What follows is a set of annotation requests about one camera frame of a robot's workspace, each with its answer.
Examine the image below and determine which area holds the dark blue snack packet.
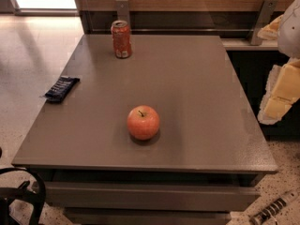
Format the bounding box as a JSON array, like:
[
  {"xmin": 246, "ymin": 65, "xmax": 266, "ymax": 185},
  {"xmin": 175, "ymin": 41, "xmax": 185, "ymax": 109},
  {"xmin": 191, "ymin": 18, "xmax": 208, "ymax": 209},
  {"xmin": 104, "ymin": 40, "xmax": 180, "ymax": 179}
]
[{"xmin": 44, "ymin": 76, "xmax": 80, "ymax": 103}]

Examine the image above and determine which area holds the wooden counter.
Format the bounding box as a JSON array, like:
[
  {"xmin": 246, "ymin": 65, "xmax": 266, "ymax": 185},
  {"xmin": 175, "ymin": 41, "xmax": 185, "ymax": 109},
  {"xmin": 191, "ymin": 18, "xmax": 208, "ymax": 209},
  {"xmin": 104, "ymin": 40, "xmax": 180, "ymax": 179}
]
[{"xmin": 75, "ymin": 0, "xmax": 293, "ymax": 47}]

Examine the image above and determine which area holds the striped cylindrical tool on floor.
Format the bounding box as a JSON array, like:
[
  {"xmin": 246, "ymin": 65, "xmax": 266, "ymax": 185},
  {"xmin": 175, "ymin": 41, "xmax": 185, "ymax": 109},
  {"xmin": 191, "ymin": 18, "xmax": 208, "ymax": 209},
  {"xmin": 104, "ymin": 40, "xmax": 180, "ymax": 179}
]
[{"xmin": 249, "ymin": 190, "xmax": 299, "ymax": 225}]

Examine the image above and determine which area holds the left metal bracket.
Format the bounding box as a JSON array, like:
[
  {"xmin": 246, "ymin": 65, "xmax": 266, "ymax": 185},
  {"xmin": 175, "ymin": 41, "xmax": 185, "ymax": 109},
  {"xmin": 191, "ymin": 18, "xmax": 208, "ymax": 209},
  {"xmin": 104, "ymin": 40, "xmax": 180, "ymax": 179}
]
[{"xmin": 115, "ymin": 0, "xmax": 131, "ymax": 27}]

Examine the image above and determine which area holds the right metal bracket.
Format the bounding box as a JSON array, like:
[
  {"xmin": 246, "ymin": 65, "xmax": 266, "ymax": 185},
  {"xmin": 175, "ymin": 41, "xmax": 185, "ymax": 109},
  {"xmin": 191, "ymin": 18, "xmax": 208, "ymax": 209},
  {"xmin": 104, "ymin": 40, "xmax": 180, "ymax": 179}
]
[{"xmin": 248, "ymin": 0, "xmax": 278, "ymax": 46}]

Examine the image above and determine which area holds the grey drawer cabinet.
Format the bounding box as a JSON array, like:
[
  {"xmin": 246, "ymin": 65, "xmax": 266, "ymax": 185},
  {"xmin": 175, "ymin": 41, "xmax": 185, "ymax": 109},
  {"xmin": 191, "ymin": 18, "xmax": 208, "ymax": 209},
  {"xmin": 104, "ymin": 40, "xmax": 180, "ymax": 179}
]
[{"xmin": 13, "ymin": 36, "xmax": 278, "ymax": 225}]

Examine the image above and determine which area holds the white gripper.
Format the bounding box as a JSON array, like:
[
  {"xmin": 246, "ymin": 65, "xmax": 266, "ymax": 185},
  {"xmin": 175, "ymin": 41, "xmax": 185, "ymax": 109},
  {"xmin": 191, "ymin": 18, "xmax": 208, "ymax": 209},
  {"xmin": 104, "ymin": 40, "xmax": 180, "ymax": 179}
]
[{"xmin": 257, "ymin": 0, "xmax": 300, "ymax": 125}]

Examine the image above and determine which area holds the orange soda can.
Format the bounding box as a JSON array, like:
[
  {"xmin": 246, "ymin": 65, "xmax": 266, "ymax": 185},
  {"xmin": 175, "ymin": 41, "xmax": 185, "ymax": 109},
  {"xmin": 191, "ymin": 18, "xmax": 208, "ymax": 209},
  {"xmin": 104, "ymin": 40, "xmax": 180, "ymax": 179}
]
[{"xmin": 111, "ymin": 20, "xmax": 132, "ymax": 58}]

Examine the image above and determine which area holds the red apple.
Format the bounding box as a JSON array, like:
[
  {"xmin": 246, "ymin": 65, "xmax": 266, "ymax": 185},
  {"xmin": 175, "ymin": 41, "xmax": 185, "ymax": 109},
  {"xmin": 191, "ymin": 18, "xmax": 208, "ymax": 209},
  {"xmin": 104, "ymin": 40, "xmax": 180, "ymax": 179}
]
[{"xmin": 127, "ymin": 105, "xmax": 160, "ymax": 141}]

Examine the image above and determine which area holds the metal bracket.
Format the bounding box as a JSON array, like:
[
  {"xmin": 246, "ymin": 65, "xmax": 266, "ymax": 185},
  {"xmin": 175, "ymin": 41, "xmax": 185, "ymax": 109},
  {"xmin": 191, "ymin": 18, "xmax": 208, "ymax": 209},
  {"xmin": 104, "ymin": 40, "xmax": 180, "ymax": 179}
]
[
  {"xmin": 248, "ymin": 0, "xmax": 278, "ymax": 46},
  {"xmin": 115, "ymin": 0, "xmax": 131, "ymax": 27}
]

